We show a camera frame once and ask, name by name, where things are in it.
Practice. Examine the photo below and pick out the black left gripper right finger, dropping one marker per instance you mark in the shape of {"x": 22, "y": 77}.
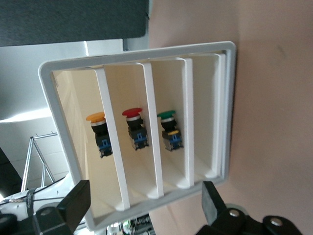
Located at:
{"x": 210, "y": 205}

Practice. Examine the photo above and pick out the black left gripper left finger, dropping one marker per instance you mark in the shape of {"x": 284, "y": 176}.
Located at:
{"x": 73, "y": 205}

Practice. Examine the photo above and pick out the yellow mushroom push button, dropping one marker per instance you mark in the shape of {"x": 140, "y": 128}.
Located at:
{"x": 101, "y": 139}

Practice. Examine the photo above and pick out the green mushroom push button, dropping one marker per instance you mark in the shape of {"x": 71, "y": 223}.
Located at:
{"x": 166, "y": 114}

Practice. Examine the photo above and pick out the red mushroom push button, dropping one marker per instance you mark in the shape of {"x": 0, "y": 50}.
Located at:
{"x": 133, "y": 112}

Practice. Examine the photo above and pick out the white drawer cabinet shell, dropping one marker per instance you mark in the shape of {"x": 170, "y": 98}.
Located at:
{"x": 171, "y": 52}

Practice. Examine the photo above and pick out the dark grey felt panel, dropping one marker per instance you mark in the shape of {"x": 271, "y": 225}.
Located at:
{"x": 73, "y": 19}

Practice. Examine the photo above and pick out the silver metal rod frame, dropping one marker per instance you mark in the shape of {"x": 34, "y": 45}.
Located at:
{"x": 27, "y": 161}

